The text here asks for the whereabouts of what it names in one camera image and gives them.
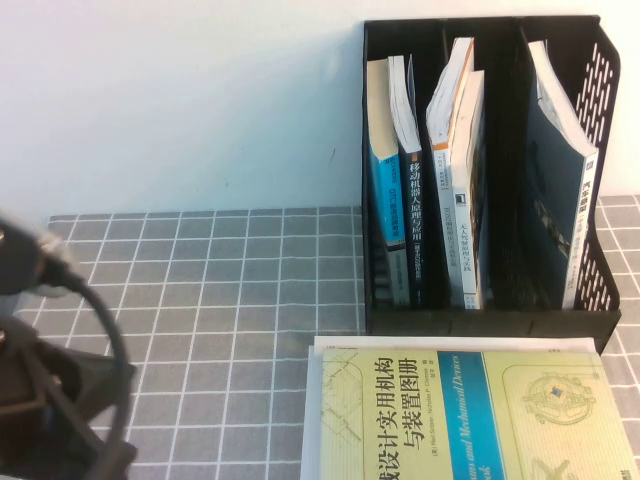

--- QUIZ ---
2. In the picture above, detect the dark navy spine book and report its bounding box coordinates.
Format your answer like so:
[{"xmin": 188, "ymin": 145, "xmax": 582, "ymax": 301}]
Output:
[{"xmin": 387, "ymin": 53, "xmax": 426, "ymax": 309}]

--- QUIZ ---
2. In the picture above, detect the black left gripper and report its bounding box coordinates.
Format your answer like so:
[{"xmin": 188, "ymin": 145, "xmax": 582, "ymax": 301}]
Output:
[{"xmin": 0, "ymin": 319, "xmax": 139, "ymax": 480}]

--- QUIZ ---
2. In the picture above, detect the yellow-green mechanisms book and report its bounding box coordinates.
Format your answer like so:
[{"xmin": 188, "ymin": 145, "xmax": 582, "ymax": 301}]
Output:
[{"xmin": 317, "ymin": 347, "xmax": 640, "ymax": 480}]

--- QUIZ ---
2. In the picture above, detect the plain white book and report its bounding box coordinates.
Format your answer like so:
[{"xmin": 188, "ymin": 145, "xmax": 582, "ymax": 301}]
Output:
[{"xmin": 299, "ymin": 334, "xmax": 601, "ymax": 480}]

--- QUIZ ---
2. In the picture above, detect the light blue spine book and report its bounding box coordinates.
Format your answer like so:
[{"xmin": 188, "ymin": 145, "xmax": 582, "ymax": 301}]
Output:
[{"xmin": 366, "ymin": 58, "xmax": 411, "ymax": 307}]

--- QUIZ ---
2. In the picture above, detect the white spine orange band book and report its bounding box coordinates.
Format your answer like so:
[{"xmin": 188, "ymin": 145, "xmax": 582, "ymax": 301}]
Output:
[{"xmin": 425, "ymin": 37, "xmax": 476, "ymax": 307}]

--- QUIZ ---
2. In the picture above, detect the black plastic book stand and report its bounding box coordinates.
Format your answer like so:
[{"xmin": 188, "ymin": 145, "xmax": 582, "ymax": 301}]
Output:
[{"xmin": 362, "ymin": 14, "xmax": 623, "ymax": 346}]

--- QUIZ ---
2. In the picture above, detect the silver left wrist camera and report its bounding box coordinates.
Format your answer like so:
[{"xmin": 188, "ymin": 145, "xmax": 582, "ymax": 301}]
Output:
[{"xmin": 37, "ymin": 230, "xmax": 80, "ymax": 289}]

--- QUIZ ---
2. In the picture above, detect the dark blue cover book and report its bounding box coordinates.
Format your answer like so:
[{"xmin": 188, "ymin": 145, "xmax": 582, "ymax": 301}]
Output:
[{"xmin": 514, "ymin": 40, "xmax": 600, "ymax": 310}]

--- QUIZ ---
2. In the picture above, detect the long black camera cable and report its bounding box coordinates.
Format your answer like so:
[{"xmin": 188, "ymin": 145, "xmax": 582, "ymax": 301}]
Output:
[{"xmin": 49, "ymin": 249, "xmax": 134, "ymax": 480}]

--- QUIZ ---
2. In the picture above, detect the white self-driving book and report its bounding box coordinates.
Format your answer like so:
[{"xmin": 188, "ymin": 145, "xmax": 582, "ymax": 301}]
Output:
[{"xmin": 447, "ymin": 69, "xmax": 490, "ymax": 311}]

